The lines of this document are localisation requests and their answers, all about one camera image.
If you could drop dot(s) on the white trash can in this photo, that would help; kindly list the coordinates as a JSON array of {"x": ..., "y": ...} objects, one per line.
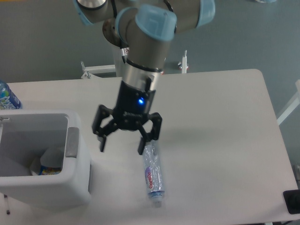
[{"x": 26, "y": 134}]

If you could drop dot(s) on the crushed clear plastic bottle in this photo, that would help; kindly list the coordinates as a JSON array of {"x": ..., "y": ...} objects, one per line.
[{"x": 152, "y": 173}]

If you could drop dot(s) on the white metal frame right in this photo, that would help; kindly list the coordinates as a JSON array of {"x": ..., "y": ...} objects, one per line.
[{"x": 290, "y": 106}]

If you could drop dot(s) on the colourful snack packet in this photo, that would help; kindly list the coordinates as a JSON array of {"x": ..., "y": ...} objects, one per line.
[{"x": 49, "y": 170}]

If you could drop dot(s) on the white paper in bin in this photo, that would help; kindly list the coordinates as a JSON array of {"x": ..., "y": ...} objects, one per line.
[{"x": 35, "y": 167}]

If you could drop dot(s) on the black device at table edge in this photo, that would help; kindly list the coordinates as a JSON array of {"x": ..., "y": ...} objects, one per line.
[{"x": 292, "y": 201}]

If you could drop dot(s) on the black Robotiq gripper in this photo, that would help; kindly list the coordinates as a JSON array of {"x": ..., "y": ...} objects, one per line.
[{"x": 132, "y": 105}]

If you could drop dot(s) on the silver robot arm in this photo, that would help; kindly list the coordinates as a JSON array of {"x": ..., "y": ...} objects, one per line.
[{"x": 147, "y": 30}]

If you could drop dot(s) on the blue labelled water bottle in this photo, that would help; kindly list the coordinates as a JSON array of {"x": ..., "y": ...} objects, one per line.
[{"x": 8, "y": 100}]

